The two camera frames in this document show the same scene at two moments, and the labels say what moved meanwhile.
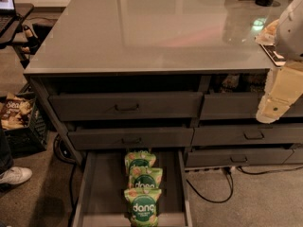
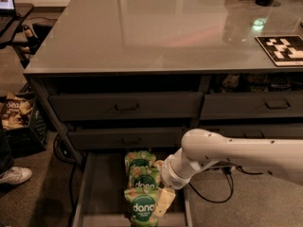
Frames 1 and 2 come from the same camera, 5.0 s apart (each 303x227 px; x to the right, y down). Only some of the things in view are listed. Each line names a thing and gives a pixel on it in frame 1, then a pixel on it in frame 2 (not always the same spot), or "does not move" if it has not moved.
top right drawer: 240,106 does not move
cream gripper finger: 284,87 → 165,199
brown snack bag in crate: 15,112 does not move
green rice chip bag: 142,206 does not move
